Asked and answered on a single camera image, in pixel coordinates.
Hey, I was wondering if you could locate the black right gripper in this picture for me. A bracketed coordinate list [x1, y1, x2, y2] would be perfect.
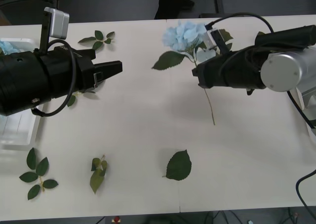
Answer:
[192, 50, 239, 89]

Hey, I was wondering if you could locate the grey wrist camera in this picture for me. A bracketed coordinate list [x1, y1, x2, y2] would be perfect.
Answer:
[40, 6, 71, 55]
[202, 28, 229, 55]

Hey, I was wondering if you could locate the large single green leaf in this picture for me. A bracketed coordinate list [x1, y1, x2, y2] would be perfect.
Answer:
[162, 149, 193, 181]

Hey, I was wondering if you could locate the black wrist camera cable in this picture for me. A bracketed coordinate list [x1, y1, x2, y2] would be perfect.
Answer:
[0, 0, 76, 117]
[204, 12, 275, 86]

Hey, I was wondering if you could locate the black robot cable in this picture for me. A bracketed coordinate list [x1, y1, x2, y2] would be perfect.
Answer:
[295, 169, 316, 214]
[286, 90, 316, 129]

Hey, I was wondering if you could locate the green four-leaf twig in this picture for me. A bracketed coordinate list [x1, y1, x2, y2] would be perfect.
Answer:
[66, 89, 99, 108]

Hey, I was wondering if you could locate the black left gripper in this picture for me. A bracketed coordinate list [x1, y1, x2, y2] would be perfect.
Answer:
[49, 45, 123, 100]

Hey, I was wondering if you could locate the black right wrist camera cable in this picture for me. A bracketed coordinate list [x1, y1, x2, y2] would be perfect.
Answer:
[204, 12, 275, 86]

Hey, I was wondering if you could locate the light green leaf twig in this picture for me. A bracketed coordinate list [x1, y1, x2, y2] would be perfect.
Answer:
[90, 154, 108, 194]

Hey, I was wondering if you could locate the black left wrist camera cable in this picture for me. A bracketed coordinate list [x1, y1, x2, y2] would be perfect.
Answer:
[0, 0, 76, 117]

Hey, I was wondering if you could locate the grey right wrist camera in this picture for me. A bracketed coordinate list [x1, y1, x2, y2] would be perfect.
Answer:
[202, 28, 229, 55]

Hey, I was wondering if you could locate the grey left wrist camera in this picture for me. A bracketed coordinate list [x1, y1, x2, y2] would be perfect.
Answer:
[40, 6, 71, 55]

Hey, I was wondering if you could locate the pale blue flower with stem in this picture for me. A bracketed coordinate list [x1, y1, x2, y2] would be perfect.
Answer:
[0, 40, 24, 56]
[151, 20, 234, 126]

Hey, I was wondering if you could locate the person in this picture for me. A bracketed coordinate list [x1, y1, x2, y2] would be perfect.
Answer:
[154, 0, 196, 20]

